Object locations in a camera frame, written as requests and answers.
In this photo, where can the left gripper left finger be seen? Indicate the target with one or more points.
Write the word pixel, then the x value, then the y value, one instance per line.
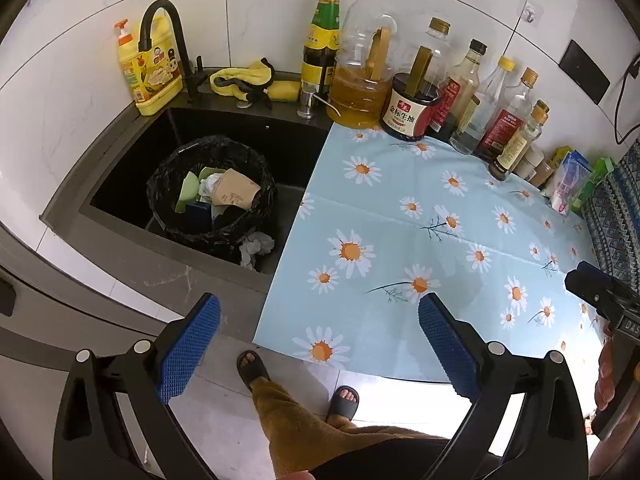
pixel 182 344

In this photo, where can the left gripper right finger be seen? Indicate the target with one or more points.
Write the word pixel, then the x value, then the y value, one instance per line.
pixel 453 344

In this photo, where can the white paper wrapper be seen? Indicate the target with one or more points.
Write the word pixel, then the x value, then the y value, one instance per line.
pixel 255 245

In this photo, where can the blue cardboard box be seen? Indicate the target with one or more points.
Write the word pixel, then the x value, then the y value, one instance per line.
pixel 199 209

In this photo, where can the brown paper cup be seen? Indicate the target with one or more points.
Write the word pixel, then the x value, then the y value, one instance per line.
pixel 235 189

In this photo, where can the white tissue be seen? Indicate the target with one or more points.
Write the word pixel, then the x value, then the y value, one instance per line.
pixel 208 186

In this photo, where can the black trash bag bin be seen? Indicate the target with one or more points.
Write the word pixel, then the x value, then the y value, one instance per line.
pixel 220 236

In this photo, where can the black kitchen sink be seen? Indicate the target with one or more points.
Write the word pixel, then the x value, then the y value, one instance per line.
pixel 102 209

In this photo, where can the person right hand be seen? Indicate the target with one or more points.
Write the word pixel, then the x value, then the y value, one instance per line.
pixel 605 388

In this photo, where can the person left foot sandal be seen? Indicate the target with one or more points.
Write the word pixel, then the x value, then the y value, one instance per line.
pixel 251 368

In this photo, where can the person foot sandal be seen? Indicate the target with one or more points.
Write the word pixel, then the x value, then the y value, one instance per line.
pixel 251 368
pixel 343 404

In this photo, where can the patterned blue cloth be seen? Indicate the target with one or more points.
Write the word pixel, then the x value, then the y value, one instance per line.
pixel 612 215

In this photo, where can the person right foot sandal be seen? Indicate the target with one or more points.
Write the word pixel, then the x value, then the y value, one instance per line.
pixel 343 404

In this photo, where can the green carton box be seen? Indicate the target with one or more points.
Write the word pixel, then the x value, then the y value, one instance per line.
pixel 601 168

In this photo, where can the white plastic package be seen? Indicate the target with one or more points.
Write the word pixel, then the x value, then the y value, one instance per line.
pixel 568 180

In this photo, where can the brown trouser leg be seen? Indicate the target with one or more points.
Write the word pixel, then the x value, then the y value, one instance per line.
pixel 299 440

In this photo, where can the daisy print blue tablecloth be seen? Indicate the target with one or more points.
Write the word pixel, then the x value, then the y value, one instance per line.
pixel 384 223

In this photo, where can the brown powder spice jar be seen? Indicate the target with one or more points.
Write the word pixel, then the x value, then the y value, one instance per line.
pixel 542 174

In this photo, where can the tan lid spice jar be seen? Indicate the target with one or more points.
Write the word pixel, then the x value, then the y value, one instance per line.
pixel 529 162

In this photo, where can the cream label sesame oil bottle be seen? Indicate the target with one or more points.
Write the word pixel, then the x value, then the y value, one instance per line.
pixel 528 132

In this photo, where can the yellow cap clear bottle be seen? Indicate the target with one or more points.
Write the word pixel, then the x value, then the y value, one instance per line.
pixel 483 102

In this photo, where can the red label sauce bottle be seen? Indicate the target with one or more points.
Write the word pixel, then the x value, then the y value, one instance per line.
pixel 513 106

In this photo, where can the dark soy sauce jug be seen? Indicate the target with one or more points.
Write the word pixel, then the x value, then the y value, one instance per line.
pixel 415 94

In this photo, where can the black cap vinegar bottle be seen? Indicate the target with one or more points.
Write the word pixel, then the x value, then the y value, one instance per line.
pixel 461 82

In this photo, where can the yellow dish soap bottle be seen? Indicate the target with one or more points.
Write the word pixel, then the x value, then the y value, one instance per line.
pixel 151 85

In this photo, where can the black sink faucet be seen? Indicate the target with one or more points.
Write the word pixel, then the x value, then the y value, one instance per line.
pixel 173 44

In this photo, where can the small drinking glass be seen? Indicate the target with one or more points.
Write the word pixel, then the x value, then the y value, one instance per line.
pixel 306 100

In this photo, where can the tall oyster sauce bottle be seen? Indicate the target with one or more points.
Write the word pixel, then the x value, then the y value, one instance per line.
pixel 320 48

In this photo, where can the large cooking oil jug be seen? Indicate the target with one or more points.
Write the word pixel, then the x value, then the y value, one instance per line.
pixel 365 65

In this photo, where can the black wall outlet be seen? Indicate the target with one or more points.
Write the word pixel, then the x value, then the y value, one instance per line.
pixel 581 69

